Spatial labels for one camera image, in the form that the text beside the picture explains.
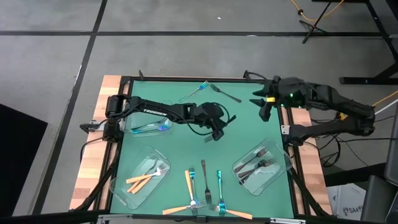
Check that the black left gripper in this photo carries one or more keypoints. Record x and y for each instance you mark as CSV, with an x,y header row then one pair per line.
x,y
213,116

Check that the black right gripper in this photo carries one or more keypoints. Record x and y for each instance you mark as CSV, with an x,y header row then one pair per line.
x,y
289,90

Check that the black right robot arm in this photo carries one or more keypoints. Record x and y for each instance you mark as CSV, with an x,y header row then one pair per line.
x,y
342,104

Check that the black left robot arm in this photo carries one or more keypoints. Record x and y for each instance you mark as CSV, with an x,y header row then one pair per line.
x,y
155,112

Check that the white metal mounting plate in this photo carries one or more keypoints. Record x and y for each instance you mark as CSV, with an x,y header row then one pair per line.
x,y
285,129
96,122

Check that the green table mat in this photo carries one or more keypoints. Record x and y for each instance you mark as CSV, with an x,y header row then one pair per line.
x,y
192,155

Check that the clear glass baking dish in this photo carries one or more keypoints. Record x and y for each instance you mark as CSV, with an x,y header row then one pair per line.
x,y
136,109
133,200
270,183

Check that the black tripod stand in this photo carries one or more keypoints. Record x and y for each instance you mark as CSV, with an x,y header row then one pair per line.
x,y
311,27

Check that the white cardboard box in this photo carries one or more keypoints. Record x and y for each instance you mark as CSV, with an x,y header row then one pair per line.
x,y
345,202

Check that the grey chair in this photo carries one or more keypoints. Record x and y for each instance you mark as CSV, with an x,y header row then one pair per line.
x,y
379,199

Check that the large black panel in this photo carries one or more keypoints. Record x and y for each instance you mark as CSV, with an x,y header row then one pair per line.
x,y
18,155

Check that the black metal table frame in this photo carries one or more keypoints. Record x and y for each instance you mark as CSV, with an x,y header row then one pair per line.
x,y
202,79

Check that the black table-level camera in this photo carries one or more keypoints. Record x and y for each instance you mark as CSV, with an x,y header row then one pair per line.
x,y
200,218

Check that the black desk frame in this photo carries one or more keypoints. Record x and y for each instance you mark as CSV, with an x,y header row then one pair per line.
x,y
367,80

